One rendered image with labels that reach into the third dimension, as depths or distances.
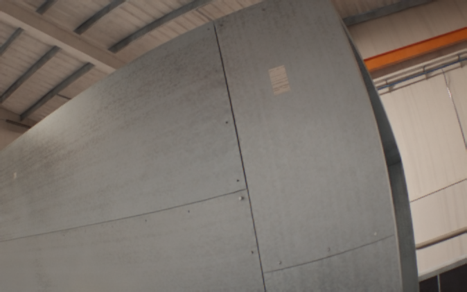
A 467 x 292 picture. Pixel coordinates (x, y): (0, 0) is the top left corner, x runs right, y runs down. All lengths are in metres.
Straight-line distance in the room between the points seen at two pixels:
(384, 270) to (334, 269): 0.15
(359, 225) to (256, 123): 0.43
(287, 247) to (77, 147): 0.92
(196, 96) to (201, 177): 0.24
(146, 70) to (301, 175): 0.65
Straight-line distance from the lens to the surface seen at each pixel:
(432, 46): 9.95
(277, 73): 1.19
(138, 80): 1.47
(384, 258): 1.05
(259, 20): 1.29
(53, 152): 1.80
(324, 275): 1.08
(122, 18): 9.37
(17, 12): 8.48
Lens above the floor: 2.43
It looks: 18 degrees up
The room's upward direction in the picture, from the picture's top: 10 degrees counter-clockwise
